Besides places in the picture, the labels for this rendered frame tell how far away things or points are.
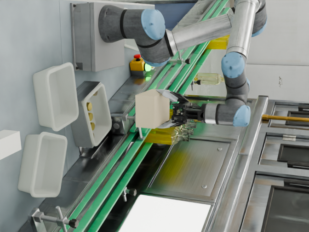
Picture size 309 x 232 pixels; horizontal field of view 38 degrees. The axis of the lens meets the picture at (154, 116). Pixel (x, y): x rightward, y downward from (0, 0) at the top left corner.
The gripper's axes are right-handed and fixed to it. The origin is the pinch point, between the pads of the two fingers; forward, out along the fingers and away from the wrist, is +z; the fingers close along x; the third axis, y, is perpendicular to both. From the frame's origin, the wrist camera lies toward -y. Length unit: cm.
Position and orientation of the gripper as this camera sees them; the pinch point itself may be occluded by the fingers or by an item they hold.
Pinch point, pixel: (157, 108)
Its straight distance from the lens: 170.1
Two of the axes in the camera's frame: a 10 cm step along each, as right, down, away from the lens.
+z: -9.2, -0.8, 3.7
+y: -3.8, 2.0, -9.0
